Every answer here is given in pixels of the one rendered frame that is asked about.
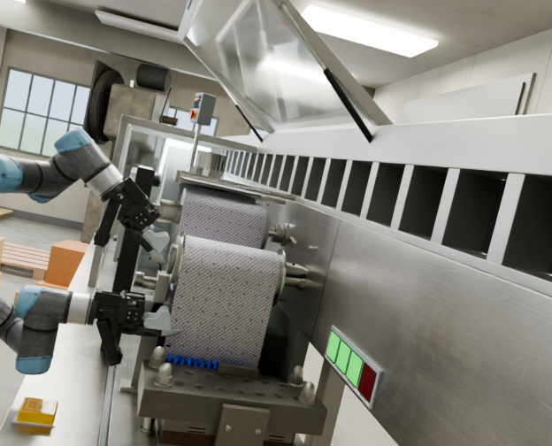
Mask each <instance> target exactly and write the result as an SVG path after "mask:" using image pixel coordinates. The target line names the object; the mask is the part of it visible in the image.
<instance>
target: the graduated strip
mask: <svg viewBox="0 0 552 446"><path fill-rule="evenodd" d="M116 368H117V365H114V366H110V364H108V371H107V377H106V384H105V391H104V397H103V409H102V416H101V422H100V428H99V435H98V441H97V446H109V438H110V430H111V413H112V404H113V395H114V386H115V377H116Z"/></svg>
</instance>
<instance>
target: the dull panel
mask: <svg viewBox="0 0 552 446"><path fill-rule="evenodd" d="M267 326H268V327H277V328H282V329H283V331H284V332H285V333H286V334H287V336H288V339H287V347H286V350H285V354H284V358H283V362H282V366H281V369H280V377H281V378H287V379H289V377H290V374H291V373H292V371H293V369H294V368H295V367H296V366H297V365H299V366H301V367H302V368H303V366H304V362H305V359H306V354H307V350H308V347H309V343H310V342H309V341H308V340H307V338H306V337H305V336H304V335H303V334H302V332H301V331H300V330H299V329H298V328H297V327H296V325H295V324H294V323H293V322H292V321H291V319H290V318H289V317H288V316H287V315H286V313H285V312H284V311H283V310H282V309H281V308H280V307H279V306H278V305H277V304H275V305H274V306H273V307H272V308H271V312H270V316H269V320H268V324H267Z"/></svg>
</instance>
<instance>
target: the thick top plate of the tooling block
mask: <svg viewBox="0 0 552 446"><path fill-rule="evenodd" d="M149 362H150V360H146V359H143V361H142V369H141V372H140V377H139V381H138V417H144V418H153V419H169V420H177V421H186V422H194V423H203V424H211V425H217V424H218V422H219V416H220V412H221V408H222V404H223V403H225V404H239V405H247V406H255V407H263V408H268V409H269V411H270V416H269V420H268V424H267V428H266V430H269V431H277V432H286V433H294V434H310V435H319V436H322V433H323V429H324V425H325V422H326V415H327V412H328V410H327V408H326V407H325V406H324V405H323V403H322V402H321V400H320V399H319V398H318V396H317V394H316V393H315V394H316V395H315V399H314V402H315V404H313V405H308V404H303V403H301V402H300V401H299V400H298V399H299V397H300V396H301V392H302V391H303V387H304V385H305V384H306V383H307V382H308V381H303V386H302V387H300V388H299V387H294V386H291V385H289V384H288V380H289V379H287V378H281V377H273V376H266V375H260V374H259V375H258V376H257V378H254V377H248V376H240V375H233V374H227V373H219V372H218V369H213V368H206V367H200V366H192V365H180V364H173V363H169V364H170V365H171V366H172V386H171V387H170V388H161V387H159V386H157V385H155V383H154V381H155V380H156V377H157V373H159V369H155V368H152V367H150V366H149Z"/></svg>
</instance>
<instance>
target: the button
mask: <svg viewBox="0 0 552 446"><path fill-rule="evenodd" d="M57 409H58V400H49V399H41V398H33V397H25V398H24V401H23V403H22V405H21V406H20V408H19V413H18V417H17V421H22V422H32V423H41V424H50V425H52V424H53V421H54V418H55V416H56V413H57Z"/></svg>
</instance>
